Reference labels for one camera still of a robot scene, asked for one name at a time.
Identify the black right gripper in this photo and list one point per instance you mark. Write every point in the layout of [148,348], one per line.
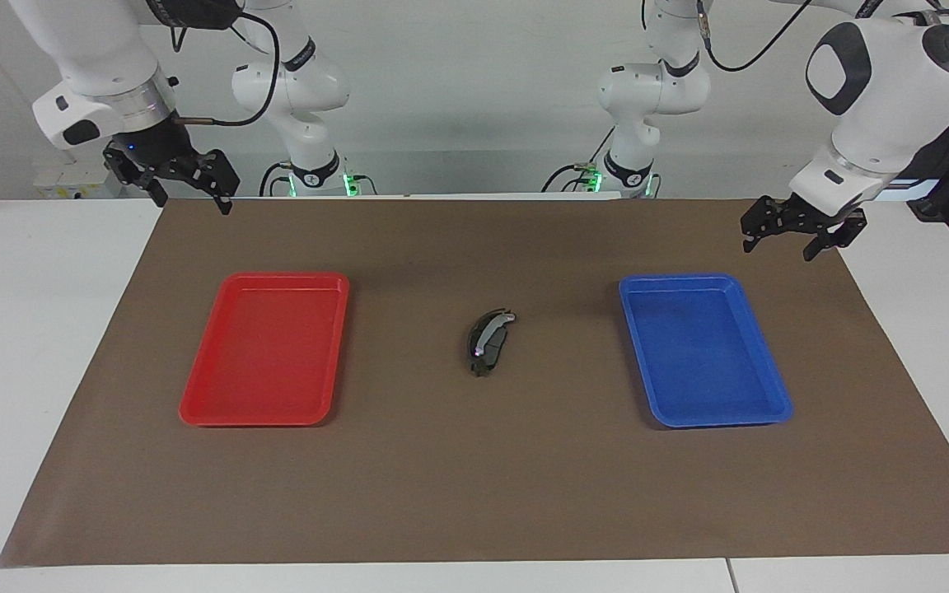
[157,152]

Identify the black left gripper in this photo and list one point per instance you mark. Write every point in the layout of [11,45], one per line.
[812,218]

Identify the small dark brake pad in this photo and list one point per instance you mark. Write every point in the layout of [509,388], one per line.
[497,350]

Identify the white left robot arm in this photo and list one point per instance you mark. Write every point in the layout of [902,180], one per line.
[895,91]

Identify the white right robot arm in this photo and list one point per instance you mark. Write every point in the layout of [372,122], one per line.
[95,49]

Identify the blue plastic tray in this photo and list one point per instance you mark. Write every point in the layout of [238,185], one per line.
[705,354]

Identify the red plastic tray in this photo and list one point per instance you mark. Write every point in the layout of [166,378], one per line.
[268,354]

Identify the brown table mat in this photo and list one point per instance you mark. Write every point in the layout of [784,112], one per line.
[474,494]

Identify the white wall socket box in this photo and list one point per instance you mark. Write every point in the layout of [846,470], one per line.
[71,185]

